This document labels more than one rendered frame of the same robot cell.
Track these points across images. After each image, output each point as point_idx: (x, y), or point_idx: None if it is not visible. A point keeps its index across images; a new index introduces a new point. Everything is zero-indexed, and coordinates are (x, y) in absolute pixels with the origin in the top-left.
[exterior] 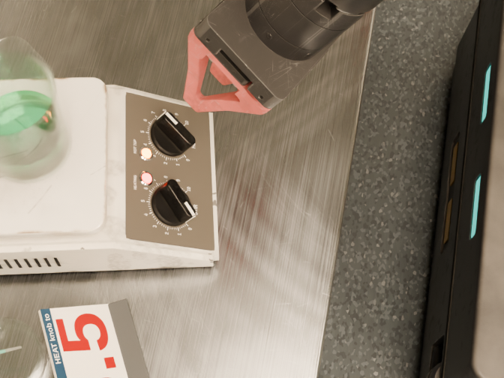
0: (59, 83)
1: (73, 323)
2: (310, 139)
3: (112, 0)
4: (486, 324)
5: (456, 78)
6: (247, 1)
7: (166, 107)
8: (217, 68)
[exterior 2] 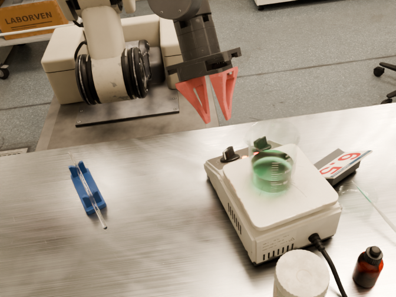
0: (233, 180)
1: (327, 172)
2: (199, 141)
3: (148, 233)
4: None
5: None
6: (205, 53)
7: (215, 164)
8: (206, 118)
